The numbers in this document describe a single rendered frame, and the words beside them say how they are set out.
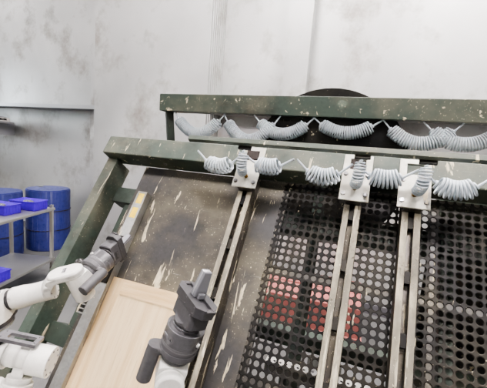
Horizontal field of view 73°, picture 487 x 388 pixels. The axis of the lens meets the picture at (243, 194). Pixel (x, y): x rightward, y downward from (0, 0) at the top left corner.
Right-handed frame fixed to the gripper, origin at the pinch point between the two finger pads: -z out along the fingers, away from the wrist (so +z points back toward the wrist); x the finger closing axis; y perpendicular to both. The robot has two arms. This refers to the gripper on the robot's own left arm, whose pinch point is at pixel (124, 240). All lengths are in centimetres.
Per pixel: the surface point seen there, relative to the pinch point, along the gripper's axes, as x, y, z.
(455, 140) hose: -19, 117, -82
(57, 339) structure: 37, -25, 25
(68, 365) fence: 33.5, -8.1, 33.3
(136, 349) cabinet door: 29.2, 14.7, 22.3
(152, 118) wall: 50, -210, -299
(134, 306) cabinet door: 21.8, 6.9, 10.8
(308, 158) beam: -22, 62, -42
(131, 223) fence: 2.9, -8.6, -13.9
